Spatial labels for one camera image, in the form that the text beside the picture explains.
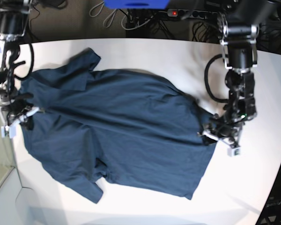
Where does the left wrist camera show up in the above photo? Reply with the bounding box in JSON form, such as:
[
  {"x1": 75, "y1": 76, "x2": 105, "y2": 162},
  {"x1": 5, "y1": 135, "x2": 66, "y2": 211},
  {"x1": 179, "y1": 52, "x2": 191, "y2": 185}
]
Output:
[{"x1": 227, "y1": 147, "x2": 241, "y2": 157}]

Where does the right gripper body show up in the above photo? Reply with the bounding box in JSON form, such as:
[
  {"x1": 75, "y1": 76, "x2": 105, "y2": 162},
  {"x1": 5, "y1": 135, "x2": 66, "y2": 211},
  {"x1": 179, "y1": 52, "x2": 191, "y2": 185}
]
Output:
[{"x1": 0, "y1": 105, "x2": 44, "y2": 128}]

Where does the white cable loop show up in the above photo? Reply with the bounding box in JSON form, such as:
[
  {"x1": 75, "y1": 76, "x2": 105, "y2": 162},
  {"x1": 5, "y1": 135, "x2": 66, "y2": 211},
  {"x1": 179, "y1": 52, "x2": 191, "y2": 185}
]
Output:
[{"x1": 89, "y1": 3, "x2": 153, "y2": 30}]

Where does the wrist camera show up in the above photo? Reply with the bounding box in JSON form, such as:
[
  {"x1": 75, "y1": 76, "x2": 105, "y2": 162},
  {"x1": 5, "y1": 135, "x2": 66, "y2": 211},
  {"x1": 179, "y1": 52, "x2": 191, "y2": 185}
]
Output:
[
  {"x1": 227, "y1": 147, "x2": 241, "y2": 157},
  {"x1": 0, "y1": 125, "x2": 16, "y2": 139}
]

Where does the black power strip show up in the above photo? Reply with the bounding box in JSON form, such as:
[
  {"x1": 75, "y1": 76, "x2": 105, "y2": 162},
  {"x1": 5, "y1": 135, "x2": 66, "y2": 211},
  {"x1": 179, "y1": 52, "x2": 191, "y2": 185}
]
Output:
[{"x1": 167, "y1": 9, "x2": 217, "y2": 20}]

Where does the blue box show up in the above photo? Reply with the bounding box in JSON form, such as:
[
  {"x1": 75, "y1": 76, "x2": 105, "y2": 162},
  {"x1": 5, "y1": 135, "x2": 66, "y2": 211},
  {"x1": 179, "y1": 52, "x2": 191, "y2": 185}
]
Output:
[{"x1": 104, "y1": 0, "x2": 170, "y2": 9}]

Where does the dark blue t-shirt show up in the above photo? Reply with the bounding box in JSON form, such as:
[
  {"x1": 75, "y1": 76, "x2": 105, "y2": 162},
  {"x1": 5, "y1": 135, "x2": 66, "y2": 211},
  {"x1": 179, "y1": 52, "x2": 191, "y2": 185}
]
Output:
[{"x1": 19, "y1": 49, "x2": 215, "y2": 203}]

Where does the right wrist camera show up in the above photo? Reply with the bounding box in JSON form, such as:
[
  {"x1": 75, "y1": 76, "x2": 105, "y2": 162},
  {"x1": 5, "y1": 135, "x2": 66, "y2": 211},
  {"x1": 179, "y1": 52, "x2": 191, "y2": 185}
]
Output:
[{"x1": 0, "y1": 125, "x2": 16, "y2": 139}]

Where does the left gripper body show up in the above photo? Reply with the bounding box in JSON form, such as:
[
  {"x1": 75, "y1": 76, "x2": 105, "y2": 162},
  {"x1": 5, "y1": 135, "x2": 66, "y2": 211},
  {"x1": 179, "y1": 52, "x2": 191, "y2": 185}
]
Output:
[{"x1": 198, "y1": 117, "x2": 245, "y2": 149}]

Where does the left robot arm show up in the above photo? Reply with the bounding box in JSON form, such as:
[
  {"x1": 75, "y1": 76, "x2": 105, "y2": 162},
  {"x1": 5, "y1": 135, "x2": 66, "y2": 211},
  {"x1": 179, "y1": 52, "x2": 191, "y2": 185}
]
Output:
[{"x1": 200, "y1": 0, "x2": 280, "y2": 149}]

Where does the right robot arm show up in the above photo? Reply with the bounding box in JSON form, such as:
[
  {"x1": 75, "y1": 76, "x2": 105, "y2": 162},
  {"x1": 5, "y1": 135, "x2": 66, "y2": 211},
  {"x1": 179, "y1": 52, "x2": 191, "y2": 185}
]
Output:
[{"x1": 0, "y1": 0, "x2": 39, "y2": 133}]

